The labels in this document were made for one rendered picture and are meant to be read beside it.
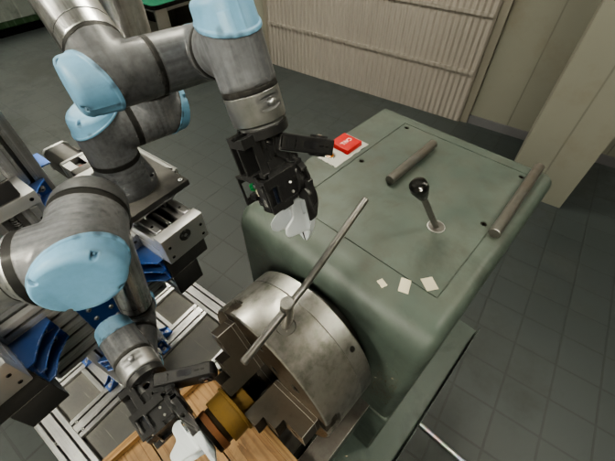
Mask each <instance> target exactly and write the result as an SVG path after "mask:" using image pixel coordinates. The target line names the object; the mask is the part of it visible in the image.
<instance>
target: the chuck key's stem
mask: <svg viewBox="0 0 615 461"><path fill-rule="evenodd" d="M294 308H295V300H294V299H293V298H292V297H291V296H284V297H282V298H281V300H280V310H281V311H282V312H283V313H285V314H286V317H285V318H284V319H283V321H282V322H281V328H282V329H284V331H285V332H287V330H288V329H289V328H290V327H291V324H292V322H293V317H294Z"/></svg>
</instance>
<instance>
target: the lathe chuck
mask: <svg viewBox="0 0 615 461"><path fill-rule="evenodd" d="M284 296H289V295H287V294H286V293H284V292H283V291H281V290H280V289H278V288H276V287H274V286H272V285H270V284H268V283H264V282H253V283H251V284H250V285H249V286H248V287H246V288H245V289H244V290H243V291H241V292H240V293H239V294H238V295H237V296H235V297H234V298H233V299H232V300H231V301H230V302H229V303H227V304H226V305H225V306H223V307H222V308H221V309H220V310H219V311H218V319H219V322H220V324H221V323H223V322H224V321H225V320H226V319H229V318H228V317H227V316H226V315H225V314H224V312H225V311H226V310H227V309H229V308H228V307H229V306H231V305H232V304H235V303H238V304H241V305H242V306H241V307H239V308H238V309H237V310H235V309H234V310H233V311H232V312H231V317H232V319H233V320H234V322H235V323H236V324H237V326H238V327H239V329H240V330H241V331H242V332H243V334H244V335H245V337H246V338H247V340H248V341H249V343H250V344H251V346H252V344H253V343H254V342H255V341H256V340H257V339H258V337H259V336H260V335H261V334H262V332H263V331H264V330H265V329H266V327H267V326H268V325H269V324H270V322H271V321H272V320H273V319H274V318H275V316H276V315H277V314H278V312H279V311H280V300H281V298H282V297H284ZM293 320H294V322H295V324H296V330H295V331H294V333H293V334H291V335H289V336H282V335H280V334H279V333H278V332H277V331H276V330H275V331H274V332H273V333H272V335H271V336H270V337H269V338H268V339H267V340H266V342H265V343H264V344H263V345H262V346H261V348H260V349H259V350H258V352H257V355H258V356H259V358H260V359H261V360H262V361H263V362H264V363H265V364H266V365H267V366H268V367H269V369H270V370H271V371H272V372H273V373H274V374H275V376H276V377H277V378H278V381H280V382H281V383H282V384H283V385H284V386H285V387H286V388H287V389H288V390H289V391H290V392H291V393H292V394H293V395H294V396H295V397H296V398H298V399H299V400H300V401H301V402H302V403H303V404H304V405H305V406H306V407H307V408H308V409H309V410H310V411H311V412H312V413H313V414H314V415H315V416H316V417H317V418H318V419H319V420H320V421H321V422H322V423H324V424H325V425H326V426H328V425H329V424H330V423H331V422H332V421H331V419H332V417H333V416H334V415H335V414H337V417H338V419H337V421H336V423H335V424H334V425H333V426H332V428H331V427H330V429H329V430H328V431H327V432H326V431H325V429H323V428H322V426H320V428H319V429H318V430H317V432H316V435H318V436H321V437H329V436H330V435H331V434H332V432H333V431H334V430H335V429H336V427H337V426H338V425H339V423H340V422H341V421H342V419H343V418H344V417H345V415H346V414H347V413H348V412H349V410H350V409H351V407H352V406H353V405H354V404H355V403H356V402H357V401H358V399H359V398H360V395H361V389H360V384H359V382H358V379H357V376H356V374H355V372H354V370H353V368H352V366H351V364H350V363H349V361H348V360H347V358H346V356H345V355H344V353H343V352H342V351H341V349H340V347H339V346H338V345H337V343H336V342H335V341H334V340H333V338H332V337H331V336H330V335H329V333H328V332H327V331H326V330H325V329H324V327H323V326H322V325H321V324H320V323H319V322H318V321H317V320H316V319H315V318H314V317H313V316H312V315H311V314H310V313H309V312H308V311H307V310H306V309H305V308H304V307H303V306H301V305H300V304H299V303H298V302H297V303H296V304H295V308H294V317H293Z"/></svg>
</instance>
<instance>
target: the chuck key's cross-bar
mask: <svg viewBox="0 0 615 461"><path fill-rule="evenodd" d="M368 201H369V200H368V199H367V198H362V199H361V201H360V203H359V204H358V205H357V207H356V208H355V210H354V211H353V212H352V213H351V215H350V216H349V218H348V219H347V220H346V222H345V223H344V225H343V226H342V227H341V229H340V231H339V232H338V234H337V235H336V236H335V238H334V239H333V241H332V242H331V243H330V245H329V247H328V248H327V249H326V251H324V253H323V254H322V256H321V257H320V258H319V260H318V262H317V263H316V264H315V266H314V267H313V269H312V270H311V272H310V273H309V274H308V276H307V278H306V279H305V280H304V282H303V283H302V285H300V286H299V288H298V289H297V290H296V291H295V293H294V294H293V295H292V296H291V297H292V298H293V299H294V300H295V304H296V303H297V301H298V300H299V299H300V297H301V296H302V295H303V294H304V293H305V292H306V291H307V289H308V288H309V286H310V285H311V283H312V282H313V280H314V279H315V278H316V276H317V275H318V273H319V271H320V270H321V269H322V267H323V266H324V264H325V263H326V261H327V260H328V258H329V257H330V256H331V254H332V253H333V252H334V250H335V249H336V248H337V246H338V245H339V243H340V241H341V240H342V238H343V237H344V236H345V234H346V233H347V231H348V230H349V228H350V227H351V225H352V224H353V222H354V221H355V220H356V219H357V217H358V216H359V215H360V213H361V211H362V210H363V208H364V207H365V205H366V204H367V203H368ZM285 317H286V314H285V313H283V312H282V311H281V310H280V311H279V312H278V314H277V315H276V316H275V318H274V319H273V320H272V321H271V322H270V324H269V325H268V326H267V327H266V329H265V330H264V331H263V332H262V334H261V335H260V336H259V337H258V339H257V340H256V341H255V342H254V343H253V344H252V346H251V347H250V348H249V349H248V350H247V351H246V352H245V354H244V355H243V356H242V358H241V359H240V361H241V363H242V364H243V365H247V364H248V363H249V362H250V361H251V359H252V358H253V357H254V355H255V354H256V353H257V352H258V350H259V349H260V348H261V346H262V345H263V344H264V343H265V342H266V340H267V339H268V338H269V337H270V336H271V335H272V333H273V332H274V331H275V329H276V328H277V327H278V326H279V324H280V323H281V322H282V321H283V319H284V318H285Z"/></svg>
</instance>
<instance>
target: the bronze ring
mask: <svg viewBox="0 0 615 461"><path fill-rule="evenodd" d="M217 391H218V392H217V393H216V394H215V395H214V396H213V397H212V398H211V399H210V400H209V401H208V402H207V403H206V406H207V407H208V408H207V409H206V410H205V411H202V412H201V413H200V414H199V415H198V417H197V418H196V419H195V422H196V423H197V425H198V426H199V428H200V429H201V431H202V432H203V433H204V434H205V435H206V436H207V437H208V438H209V440H210V441H211V442H212V443H213V445H214V446H215V447H216V448H217V449H218V450H219V451H220V452H221V453H222V452H223V451H224V450H225V449H227V448H228V446H229V445H230V444H231V443H230V441H231V440H232V439H234V440H235V441H237V440H238V439H239V438H240V437H241V436H242V435H243V433H244V432H245V431H246V430H247V429H248V428H250V429H252V428H253V425H252V424H251V423H250V421H249V420H248V419H247V417H246V416H245V415H244V413H245V412H246V411H247V410H248V409H249V408H250V407H251V406H252V405H253V404H254V403H255V401H254V399H253V398H252V397H251V396H250V394H249V393H248V392H247V391H246V390H245V389H244V388H243V387H241V388H240V389H239V390H238V391H237V392H236V393H235V394H234V395H233V396H232V397H230V396H229V395H228V394H227V393H225V391H224V390H223V389H222V388H219V389H218V390H217Z"/></svg>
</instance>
